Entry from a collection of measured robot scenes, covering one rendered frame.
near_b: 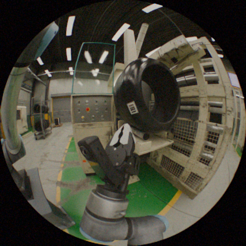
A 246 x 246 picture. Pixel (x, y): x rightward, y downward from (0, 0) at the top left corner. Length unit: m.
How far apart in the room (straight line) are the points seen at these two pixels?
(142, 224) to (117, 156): 0.20
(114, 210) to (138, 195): 1.00
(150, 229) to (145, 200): 0.92
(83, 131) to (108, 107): 0.45
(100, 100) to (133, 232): 1.06
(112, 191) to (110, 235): 0.12
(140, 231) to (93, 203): 0.13
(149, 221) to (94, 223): 0.13
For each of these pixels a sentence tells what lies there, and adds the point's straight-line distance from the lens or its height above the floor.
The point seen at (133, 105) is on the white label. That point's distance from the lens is 0.34.
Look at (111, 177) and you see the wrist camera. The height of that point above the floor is 0.92.
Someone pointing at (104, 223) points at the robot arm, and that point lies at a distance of 0.19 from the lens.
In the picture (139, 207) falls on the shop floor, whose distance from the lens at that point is 1.09.
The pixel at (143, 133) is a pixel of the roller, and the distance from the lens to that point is 0.41.
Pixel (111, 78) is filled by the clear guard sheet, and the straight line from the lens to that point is 1.06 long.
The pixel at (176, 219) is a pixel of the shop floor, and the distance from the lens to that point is 1.19.
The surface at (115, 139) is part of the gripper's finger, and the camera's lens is 0.21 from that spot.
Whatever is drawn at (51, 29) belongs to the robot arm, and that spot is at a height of 1.25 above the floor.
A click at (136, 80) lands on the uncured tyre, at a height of 1.19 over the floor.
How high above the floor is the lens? 1.04
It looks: 9 degrees down
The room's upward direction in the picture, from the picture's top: straight up
